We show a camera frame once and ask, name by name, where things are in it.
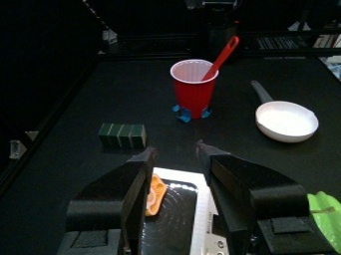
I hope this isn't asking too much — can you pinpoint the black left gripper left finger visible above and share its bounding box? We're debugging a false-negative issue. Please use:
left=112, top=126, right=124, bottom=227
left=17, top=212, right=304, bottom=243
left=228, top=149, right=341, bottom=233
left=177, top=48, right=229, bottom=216
left=56, top=145, right=160, bottom=255

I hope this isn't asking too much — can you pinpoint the red plastic cup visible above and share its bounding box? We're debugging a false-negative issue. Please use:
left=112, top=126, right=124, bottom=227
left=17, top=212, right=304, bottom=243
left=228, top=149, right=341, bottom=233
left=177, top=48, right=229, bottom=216
left=169, top=59, right=219, bottom=120

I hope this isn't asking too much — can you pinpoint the white toy frying pan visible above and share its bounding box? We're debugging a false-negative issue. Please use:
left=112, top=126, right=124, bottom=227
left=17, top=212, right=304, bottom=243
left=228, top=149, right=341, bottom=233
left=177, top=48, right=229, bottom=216
left=248, top=80, right=319, bottom=143

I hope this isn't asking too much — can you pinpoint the white toy stove black top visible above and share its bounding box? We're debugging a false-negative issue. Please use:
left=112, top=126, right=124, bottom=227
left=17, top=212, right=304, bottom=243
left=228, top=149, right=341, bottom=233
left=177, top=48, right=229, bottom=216
left=137, top=166, right=231, bottom=255

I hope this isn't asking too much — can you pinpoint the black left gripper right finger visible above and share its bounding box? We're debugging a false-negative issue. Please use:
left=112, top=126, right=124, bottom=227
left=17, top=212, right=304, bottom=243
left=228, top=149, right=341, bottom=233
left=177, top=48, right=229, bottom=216
left=193, top=138, right=334, bottom=255

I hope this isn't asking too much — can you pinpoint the dark green striped block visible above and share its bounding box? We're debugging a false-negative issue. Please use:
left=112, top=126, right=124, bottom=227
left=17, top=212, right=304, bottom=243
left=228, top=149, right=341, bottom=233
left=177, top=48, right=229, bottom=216
left=97, top=123, right=148, bottom=150

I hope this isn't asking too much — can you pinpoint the red plastic spoon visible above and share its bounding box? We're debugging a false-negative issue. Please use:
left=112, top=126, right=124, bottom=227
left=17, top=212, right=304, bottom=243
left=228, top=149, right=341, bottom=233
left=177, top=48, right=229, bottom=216
left=200, top=35, right=240, bottom=82

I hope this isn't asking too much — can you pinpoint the blue tape cup holder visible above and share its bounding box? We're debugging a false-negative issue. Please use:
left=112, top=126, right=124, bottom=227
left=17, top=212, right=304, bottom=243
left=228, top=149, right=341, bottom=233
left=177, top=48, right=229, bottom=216
left=171, top=104, right=212, bottom=124

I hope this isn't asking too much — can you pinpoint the green toy leaf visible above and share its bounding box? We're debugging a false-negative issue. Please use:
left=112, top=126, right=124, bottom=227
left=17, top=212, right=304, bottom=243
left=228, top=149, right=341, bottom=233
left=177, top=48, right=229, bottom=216
left=306, top=190, right=341, bottom=255

